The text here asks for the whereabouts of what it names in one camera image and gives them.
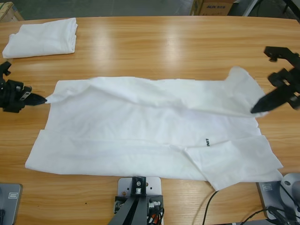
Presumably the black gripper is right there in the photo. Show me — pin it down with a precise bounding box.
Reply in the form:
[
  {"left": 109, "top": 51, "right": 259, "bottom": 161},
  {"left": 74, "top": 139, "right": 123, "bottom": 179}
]
[
  {"left": 0, "top": 79, "right": 49, "bottom": 113},
  {"left": 250, "top": 67, "right": 300, "bottom": 115}
]

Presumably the white t-shirt with black logo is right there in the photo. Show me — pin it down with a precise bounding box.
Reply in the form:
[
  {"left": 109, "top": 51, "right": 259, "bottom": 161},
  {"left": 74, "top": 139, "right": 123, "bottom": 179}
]
[{"left": 24, "top": 66, "right": 284, "bottom": 191}]

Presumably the folded plain white t-shirt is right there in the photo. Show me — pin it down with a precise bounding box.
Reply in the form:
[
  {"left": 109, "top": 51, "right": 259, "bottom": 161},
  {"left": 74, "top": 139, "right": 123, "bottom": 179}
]
[{"left": 2, "top": 17, "right": 78, "bottom": 59}]

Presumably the black tripod leg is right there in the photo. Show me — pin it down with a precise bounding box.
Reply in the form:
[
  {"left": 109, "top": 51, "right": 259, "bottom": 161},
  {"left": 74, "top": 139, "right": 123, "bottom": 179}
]
[{"left": 282, "top": 0, "right": 300, "bottom": 23}]

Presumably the wooden crate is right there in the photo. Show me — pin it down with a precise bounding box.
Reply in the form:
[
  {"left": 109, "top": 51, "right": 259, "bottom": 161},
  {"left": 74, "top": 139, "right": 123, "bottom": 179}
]
[{"left": 0, "top": 1, "right": 24, "bottom": 23}]

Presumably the cardboard box with blue print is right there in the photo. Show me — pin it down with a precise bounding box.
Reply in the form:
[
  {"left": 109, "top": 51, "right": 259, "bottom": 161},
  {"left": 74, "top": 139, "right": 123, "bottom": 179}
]
[{"left": 190, "top": 0, "right": 235, "bottom": 16}]

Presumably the white mounting plate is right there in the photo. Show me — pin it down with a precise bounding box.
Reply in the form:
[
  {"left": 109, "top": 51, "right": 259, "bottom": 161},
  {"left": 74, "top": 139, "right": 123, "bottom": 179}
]
[{"left": 117, "top": 177, "right": 163, "bottom": 207}]

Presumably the white metal frame bar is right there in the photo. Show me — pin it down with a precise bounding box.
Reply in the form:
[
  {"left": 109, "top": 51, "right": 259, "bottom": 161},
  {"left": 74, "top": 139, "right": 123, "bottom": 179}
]
[{"left": 242, "top": 0, "right": 261, "bottom": 17}]

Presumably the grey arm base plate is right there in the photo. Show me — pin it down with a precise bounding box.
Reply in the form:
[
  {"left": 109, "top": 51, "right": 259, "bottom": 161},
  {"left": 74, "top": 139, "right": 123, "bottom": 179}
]
[
  {"left": 0, "top": 183, "right": 23, "bottom": 225},
  {"left": 256, "top": 172, "right": 300, "bottom": 221}
]

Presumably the black base power cable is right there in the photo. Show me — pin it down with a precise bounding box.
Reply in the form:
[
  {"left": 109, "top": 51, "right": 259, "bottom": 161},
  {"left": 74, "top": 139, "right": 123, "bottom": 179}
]
[{"left": 239, "top": 205, "right": 300, "bottom": 225}]

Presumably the black and orange cable bundle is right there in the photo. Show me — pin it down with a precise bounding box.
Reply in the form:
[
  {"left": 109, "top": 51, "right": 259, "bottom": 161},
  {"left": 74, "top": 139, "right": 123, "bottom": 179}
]
[{"left": 146, "top": 206, "right": 166, "bottom": 225}]

